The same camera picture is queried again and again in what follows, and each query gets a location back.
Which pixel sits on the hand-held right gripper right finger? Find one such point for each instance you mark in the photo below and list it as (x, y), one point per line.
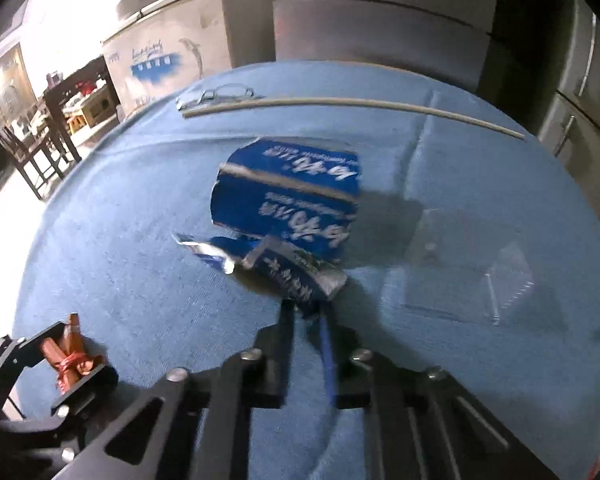
(328, 360)

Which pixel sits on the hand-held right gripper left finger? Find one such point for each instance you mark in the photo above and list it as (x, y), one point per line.
(286, 325)

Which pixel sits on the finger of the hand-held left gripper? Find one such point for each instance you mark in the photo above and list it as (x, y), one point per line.
(10, 355)
(85, 387)

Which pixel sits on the orange wrapper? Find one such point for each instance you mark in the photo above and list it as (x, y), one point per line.
(67, 355)

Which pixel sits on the torn blue box piece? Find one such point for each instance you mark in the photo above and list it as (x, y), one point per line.
(280, 265)

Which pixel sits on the blue toothpaste box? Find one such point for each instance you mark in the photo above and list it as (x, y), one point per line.
(290, 190)

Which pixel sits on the clear plastic box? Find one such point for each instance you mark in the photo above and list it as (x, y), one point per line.
(460, 270)

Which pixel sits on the dark wooden chair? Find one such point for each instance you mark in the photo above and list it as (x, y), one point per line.
(30, 155)

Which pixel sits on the long white stick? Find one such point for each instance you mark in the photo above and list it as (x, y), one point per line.
(355, 103)

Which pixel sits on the eyeglasses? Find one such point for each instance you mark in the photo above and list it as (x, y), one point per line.
(207, 95)

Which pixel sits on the dark wooden table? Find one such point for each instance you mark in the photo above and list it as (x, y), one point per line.
(80, 90)

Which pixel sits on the white chest freezer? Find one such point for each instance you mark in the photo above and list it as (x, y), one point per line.
(180, 45)

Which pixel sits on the grey refrigerator with grooves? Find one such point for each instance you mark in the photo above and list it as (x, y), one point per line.
(380, 10)

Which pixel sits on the grey pot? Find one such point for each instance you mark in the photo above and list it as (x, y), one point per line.
(140, 0)

